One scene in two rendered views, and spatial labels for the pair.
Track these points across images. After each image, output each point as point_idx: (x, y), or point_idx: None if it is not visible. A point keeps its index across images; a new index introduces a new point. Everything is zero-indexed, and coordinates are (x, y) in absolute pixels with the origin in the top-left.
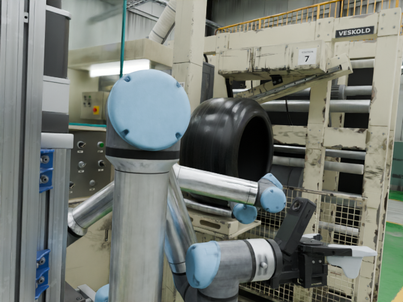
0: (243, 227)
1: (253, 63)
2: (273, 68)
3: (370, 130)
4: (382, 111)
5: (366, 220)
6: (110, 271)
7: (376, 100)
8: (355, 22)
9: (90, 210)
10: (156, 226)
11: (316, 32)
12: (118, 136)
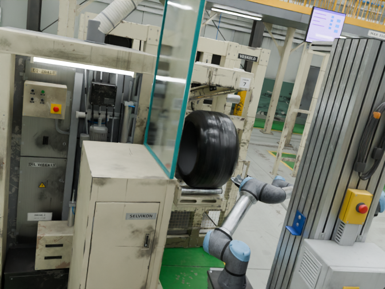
0: None
1: (210, 79)
2: (223, 86)
3: (247, 119)
4: (253, 108)
5: (238, 168)
6: None
7: (252, 102)
8: (249, 51)
9: (238, 225)
10: None
11: (228, 51)
12: (377, 211)
